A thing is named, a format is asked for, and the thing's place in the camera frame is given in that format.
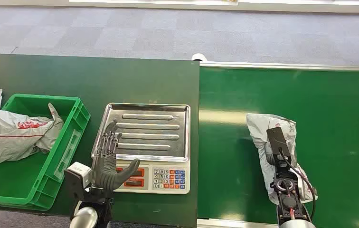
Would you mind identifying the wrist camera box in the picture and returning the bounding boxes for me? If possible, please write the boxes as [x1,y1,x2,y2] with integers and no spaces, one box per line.
[266,126,292,162]
[64,161,93,202]

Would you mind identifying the large grey red-print mailer package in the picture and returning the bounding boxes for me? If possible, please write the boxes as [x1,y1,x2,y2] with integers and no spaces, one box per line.
[0,103,64,166]

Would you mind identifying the grey plastic mailer package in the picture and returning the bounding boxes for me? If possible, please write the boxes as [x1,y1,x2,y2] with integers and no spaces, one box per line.
[246,113,319,206]

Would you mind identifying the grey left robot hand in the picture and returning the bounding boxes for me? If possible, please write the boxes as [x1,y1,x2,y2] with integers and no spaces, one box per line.
[92,119,141,191]

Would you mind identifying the green conveyor belt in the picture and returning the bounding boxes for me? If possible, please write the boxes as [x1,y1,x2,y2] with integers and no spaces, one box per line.
[197,66,359,228]

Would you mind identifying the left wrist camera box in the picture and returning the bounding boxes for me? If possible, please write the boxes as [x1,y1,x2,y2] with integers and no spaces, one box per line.
[64,161,93,202]

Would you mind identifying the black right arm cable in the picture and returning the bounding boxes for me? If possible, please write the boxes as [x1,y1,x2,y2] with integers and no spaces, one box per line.
[279,147,316,221]

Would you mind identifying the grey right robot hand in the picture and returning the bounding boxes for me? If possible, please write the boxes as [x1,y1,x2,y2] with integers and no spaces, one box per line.
[264,142,278,166]

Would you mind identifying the stainless steel scale tray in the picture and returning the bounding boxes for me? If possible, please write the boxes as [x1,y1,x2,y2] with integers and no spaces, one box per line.
[91,103,191,163]

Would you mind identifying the white electronic scale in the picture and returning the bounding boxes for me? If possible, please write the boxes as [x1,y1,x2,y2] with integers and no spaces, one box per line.
[114,159,191,195]

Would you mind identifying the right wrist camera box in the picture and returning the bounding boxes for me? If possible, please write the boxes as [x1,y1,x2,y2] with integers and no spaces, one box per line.
[266,126,292,162]

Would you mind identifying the silver conveyor side rail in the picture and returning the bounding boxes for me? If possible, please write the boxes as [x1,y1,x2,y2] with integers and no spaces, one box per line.
[199,61,359,72]
[197,218,278,228]

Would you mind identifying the green plastic crate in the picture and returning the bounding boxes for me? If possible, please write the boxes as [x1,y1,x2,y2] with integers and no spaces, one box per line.
[0,93,91,211]

